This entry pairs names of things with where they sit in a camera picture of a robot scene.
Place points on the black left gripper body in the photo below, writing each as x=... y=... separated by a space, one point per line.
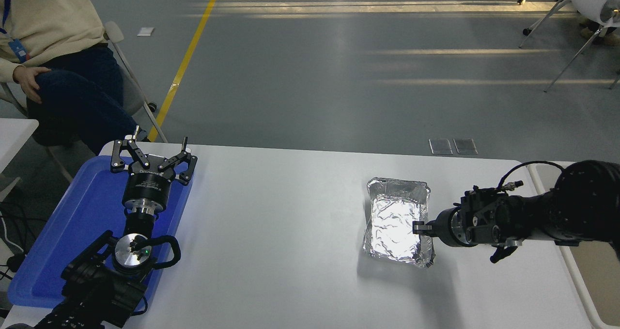
x=145 y=186

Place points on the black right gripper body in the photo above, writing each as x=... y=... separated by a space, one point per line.
x=443 y=229

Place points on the silver foil tray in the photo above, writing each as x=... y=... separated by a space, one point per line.
x=392 y=222

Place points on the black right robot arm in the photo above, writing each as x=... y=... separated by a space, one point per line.
x=581 y=203

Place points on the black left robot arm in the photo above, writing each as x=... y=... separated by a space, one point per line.
x=97 y=295

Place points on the metal floor plate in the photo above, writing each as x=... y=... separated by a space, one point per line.
x=465 y=146
x=441 y=147

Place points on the person's right hand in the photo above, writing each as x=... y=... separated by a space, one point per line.
x=28 y=79

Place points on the grey folding chair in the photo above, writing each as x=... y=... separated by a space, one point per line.
x=133 y=94

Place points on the blue plastic tray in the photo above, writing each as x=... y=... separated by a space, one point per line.
x=72 y=222

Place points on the small white side table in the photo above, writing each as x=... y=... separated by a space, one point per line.
x=14 y=135

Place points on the person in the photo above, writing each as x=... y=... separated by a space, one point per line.
x=58 y=9

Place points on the large pale bin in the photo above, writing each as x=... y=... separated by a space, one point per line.
x=596 y=290

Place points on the person's tan shoe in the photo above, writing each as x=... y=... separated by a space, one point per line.
x=611 y=38
x=591 y=33

